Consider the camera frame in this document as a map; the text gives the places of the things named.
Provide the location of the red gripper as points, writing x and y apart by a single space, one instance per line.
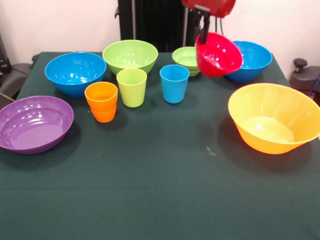
212 6

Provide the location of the small pink-red bowl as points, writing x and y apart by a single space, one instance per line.
220 57

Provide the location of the large yellow-orange bowl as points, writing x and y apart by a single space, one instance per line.
270 115

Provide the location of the small green bowl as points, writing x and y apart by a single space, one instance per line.
183 60

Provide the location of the blue plastic bowl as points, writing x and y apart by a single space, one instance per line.
75 72
257 62

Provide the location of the blue plastic cup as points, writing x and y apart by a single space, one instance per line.
174 85

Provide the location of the large green bowl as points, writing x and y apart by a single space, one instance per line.
130 56

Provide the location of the green plastic cup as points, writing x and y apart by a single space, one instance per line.
131 87

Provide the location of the dark grey stand foot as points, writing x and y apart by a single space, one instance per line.
302 80
15 75

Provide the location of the orange plastic cup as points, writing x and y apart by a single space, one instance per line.
101 105

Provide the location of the dark green tablecloth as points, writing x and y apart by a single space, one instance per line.
160 187

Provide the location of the purple shallow bowl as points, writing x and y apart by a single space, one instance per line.
35 130

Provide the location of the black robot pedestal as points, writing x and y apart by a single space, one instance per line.
155 25

